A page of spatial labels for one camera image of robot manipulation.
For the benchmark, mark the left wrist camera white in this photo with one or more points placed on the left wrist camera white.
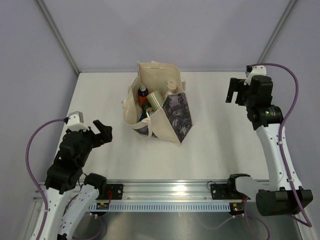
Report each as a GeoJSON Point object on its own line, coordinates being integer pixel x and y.
{"type": "Point", "coordinates": [75, 122]}

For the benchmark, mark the right aluminium frame post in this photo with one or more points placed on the right aluminium frame post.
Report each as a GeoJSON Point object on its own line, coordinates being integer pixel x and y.
{"type": "Point", "coordinates": [279, 27]}

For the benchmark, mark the white slotted cable duct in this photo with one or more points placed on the white slotted cable duct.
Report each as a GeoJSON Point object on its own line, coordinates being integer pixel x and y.
{"type": "Point", "coordinates": [160, 207]}

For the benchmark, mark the beige canvas tote bag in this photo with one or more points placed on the beige canvas tote bag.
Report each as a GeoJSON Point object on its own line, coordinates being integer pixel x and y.
{"type": "Point", "coordinates": [170, 123]}

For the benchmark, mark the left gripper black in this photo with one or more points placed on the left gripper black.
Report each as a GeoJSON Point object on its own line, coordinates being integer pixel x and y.
{"type": "Point", "coordinates": [105, 134]}

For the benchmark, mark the left aluminium frame post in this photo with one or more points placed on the left aluminium frame post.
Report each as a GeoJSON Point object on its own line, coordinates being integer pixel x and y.
{"type": "Point", "coordinates": [44, 10]}

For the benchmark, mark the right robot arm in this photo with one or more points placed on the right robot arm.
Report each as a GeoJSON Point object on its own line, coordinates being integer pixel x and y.
{"type": "Point", "coordinates": [285, 194]}

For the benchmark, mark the green bottle beige cap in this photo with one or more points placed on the green bottle beige cap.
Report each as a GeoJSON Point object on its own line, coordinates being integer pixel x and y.
{"type": "Point", "coordinates": [156, 100]}

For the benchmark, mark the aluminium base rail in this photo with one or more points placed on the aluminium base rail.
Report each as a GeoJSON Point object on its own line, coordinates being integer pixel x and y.
{"type": "Point", "coordinates": [162, 191]}

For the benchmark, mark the beige pump bottle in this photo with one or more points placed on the beige pump bottle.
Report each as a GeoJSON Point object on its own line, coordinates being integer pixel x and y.
{"type": "Point", "coordinates": [171, 89]}

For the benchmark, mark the aluminium frame post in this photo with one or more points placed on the aluminium frame post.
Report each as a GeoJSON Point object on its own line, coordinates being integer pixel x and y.
{"type": "Point", "coordinates": [44, 10]}
{"type": "Point", "coordinates": [279, 27]}

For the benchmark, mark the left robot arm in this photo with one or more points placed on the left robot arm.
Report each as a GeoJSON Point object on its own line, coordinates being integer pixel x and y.
{"type": "Point", "coordinates": [57, 219]}

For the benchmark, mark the orange blue spray bottle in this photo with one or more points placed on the orange blue spray bottle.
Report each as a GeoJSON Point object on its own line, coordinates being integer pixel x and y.
{"type": "Point", "coordinates": [142, 95]}

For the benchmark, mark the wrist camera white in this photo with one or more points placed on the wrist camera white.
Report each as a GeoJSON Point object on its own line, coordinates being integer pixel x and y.
{"type": "Point", "coordinates": [257, 70]}
{"type": "Point", "coordinates": [75, 122]}

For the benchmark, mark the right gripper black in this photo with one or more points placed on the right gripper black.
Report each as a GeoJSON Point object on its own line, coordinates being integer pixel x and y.
{"type": "Point", "coordinates": [236, 85]}

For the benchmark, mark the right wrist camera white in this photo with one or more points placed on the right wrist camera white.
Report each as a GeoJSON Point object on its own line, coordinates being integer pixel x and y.
{"type": "Point", "coordinates": [257, 70]}

